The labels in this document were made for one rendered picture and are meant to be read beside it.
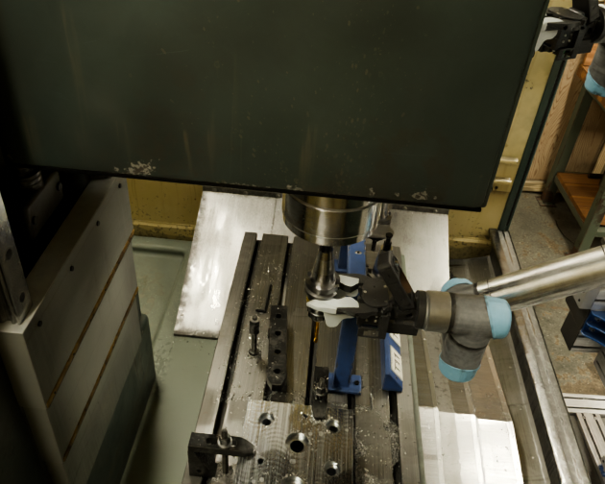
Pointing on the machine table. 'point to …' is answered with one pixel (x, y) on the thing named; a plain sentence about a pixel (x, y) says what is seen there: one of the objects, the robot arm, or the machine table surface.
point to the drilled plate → (343, 445)
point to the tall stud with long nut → (254, 334)
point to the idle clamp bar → (278, 346)
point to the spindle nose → (329, 219)
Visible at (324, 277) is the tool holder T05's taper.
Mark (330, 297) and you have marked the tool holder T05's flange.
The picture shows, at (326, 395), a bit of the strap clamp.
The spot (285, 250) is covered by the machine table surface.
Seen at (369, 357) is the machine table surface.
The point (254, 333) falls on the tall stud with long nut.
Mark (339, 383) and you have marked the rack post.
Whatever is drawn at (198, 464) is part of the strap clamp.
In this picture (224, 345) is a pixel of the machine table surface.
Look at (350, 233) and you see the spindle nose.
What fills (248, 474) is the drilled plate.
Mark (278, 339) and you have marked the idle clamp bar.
